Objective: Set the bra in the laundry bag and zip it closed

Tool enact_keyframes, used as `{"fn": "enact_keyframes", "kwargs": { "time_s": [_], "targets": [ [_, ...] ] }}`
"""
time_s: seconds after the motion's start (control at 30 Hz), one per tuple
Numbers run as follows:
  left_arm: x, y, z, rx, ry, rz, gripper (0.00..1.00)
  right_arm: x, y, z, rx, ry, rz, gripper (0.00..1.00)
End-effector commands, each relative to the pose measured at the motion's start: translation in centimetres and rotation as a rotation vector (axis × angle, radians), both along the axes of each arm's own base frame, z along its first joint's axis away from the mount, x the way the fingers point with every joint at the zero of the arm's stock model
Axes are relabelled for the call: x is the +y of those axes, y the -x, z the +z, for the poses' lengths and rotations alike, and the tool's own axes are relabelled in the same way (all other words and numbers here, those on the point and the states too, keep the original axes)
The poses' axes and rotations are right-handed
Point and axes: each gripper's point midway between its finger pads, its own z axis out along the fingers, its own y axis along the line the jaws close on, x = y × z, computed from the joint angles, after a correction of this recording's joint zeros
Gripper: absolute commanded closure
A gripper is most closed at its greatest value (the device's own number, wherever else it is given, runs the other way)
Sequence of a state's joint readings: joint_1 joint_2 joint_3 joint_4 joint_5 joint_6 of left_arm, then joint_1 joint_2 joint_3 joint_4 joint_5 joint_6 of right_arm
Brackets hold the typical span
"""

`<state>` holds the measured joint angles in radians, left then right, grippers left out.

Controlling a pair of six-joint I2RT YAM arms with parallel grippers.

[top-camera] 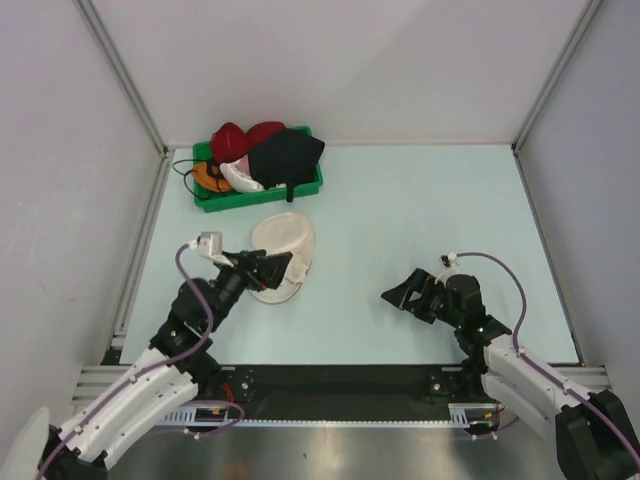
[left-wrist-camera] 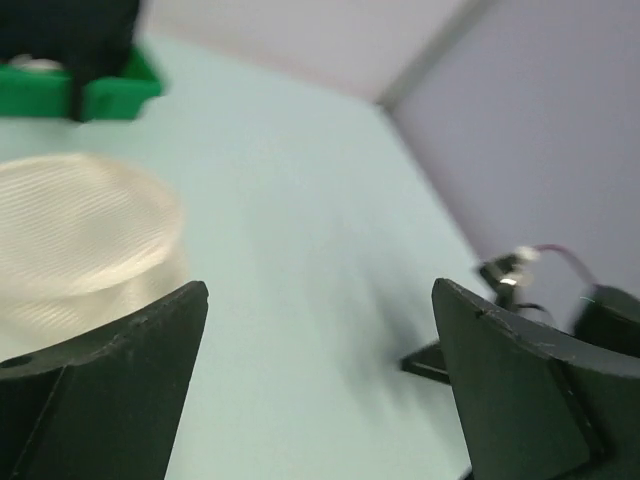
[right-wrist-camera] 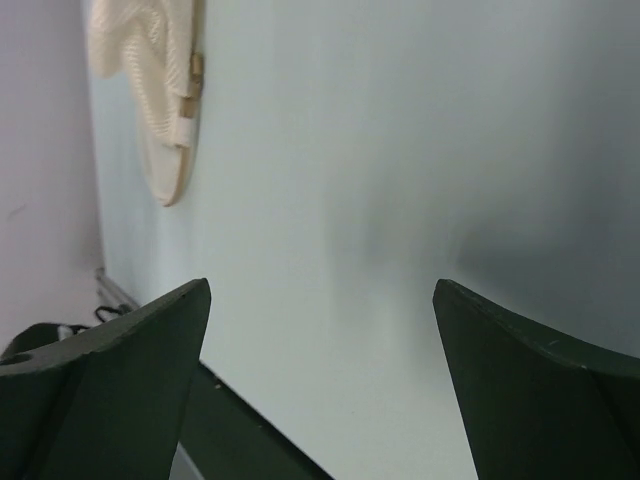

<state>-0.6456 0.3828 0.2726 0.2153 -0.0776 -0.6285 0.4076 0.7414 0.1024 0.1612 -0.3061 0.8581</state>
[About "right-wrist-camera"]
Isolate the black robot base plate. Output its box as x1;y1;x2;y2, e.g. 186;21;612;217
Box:
0;322;336;480

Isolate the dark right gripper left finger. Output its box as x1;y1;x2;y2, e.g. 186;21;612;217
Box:
1;279;211;479

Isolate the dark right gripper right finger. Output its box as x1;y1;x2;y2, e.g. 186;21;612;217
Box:
433;279;639;479

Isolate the black cable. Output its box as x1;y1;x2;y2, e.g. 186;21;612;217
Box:
94;303;132;324

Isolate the aluminium frame rail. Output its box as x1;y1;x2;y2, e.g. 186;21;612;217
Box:
94;268;139;310

